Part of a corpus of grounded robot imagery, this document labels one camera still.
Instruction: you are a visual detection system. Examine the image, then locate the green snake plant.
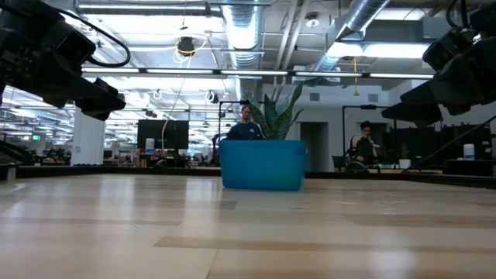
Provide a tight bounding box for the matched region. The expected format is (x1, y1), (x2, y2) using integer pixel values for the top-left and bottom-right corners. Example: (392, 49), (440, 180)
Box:
(247, 83), (305, 141)

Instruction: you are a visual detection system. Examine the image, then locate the black left wrist camera cable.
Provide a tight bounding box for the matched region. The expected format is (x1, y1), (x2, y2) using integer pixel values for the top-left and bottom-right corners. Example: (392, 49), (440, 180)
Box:
(57, 7), (132, 69)

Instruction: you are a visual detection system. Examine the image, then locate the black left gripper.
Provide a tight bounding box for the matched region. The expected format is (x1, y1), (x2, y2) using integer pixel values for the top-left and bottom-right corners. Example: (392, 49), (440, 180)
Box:
(0, 0), (127, 122)

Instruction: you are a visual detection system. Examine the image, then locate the black desk screen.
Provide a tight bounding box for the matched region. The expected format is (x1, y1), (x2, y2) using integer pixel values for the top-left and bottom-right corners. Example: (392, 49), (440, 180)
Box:
(441, 123), (493, 160)
(389, 126), (437, 160)

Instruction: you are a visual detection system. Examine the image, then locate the silver spiral air duct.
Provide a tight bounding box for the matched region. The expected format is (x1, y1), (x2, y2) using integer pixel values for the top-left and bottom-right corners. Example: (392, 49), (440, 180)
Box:
(317, 0), (391, 73)
(222, 3), (261, 71)

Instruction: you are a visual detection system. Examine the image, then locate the blue plastic basket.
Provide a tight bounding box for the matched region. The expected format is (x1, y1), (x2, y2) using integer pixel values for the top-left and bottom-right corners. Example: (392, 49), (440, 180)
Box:
(219, 139), (309, 192)

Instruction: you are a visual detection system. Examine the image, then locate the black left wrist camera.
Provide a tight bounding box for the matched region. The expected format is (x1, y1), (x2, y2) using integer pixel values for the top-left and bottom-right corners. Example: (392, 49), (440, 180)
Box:
(57, 29), (98, 65)

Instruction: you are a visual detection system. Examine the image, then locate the black office chair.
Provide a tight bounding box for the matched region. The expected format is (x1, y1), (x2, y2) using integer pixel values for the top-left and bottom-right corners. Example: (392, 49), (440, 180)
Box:
(332, 153), (369, 174)

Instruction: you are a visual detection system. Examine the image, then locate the black ceiling camera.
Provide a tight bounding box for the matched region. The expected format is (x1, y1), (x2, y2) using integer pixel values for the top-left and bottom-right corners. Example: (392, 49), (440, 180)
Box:
(176, 36), (197, 57)

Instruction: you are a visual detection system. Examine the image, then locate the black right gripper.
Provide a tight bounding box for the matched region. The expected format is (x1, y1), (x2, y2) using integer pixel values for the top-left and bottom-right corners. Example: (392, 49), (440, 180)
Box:
(381, 36), (496, 126)

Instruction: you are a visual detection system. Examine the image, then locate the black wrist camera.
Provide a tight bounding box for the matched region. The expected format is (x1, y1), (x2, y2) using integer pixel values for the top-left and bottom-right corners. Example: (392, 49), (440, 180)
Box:
(421, 27), (477, 71)
(57, 29), (98, 65)

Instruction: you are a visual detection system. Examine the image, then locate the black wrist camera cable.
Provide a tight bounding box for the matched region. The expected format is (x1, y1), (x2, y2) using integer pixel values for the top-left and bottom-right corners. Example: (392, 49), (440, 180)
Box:
(445, 0), (470, 31)
(57, 7), (132, 69)

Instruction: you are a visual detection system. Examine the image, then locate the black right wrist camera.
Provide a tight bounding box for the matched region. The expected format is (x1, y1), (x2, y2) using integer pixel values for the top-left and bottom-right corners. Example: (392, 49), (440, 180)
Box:
(421, 27), (477, 71)

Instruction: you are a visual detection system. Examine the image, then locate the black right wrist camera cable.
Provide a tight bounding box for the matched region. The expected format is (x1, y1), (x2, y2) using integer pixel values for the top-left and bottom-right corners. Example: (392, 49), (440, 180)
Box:
(445, 0), (470, 31)

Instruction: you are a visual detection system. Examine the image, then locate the black aluminium rig frame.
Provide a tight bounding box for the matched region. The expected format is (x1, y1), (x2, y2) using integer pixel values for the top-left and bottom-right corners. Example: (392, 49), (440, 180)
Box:
(0, 164), (496, 190)

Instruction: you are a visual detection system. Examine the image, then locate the black monitor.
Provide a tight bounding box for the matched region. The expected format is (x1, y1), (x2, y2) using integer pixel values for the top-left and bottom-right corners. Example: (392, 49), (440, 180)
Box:
(136, 118), (190, 151)

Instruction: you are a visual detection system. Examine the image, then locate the person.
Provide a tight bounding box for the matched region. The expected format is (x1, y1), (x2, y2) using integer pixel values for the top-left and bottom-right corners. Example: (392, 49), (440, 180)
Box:
(226, 104), (267, 141)
(346, 120), (379, 171)

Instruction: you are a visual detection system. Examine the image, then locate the black background rig frame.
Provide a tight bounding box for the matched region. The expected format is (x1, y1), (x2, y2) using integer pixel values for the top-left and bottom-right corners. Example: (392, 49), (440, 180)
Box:
(341, 103), (397, 164)

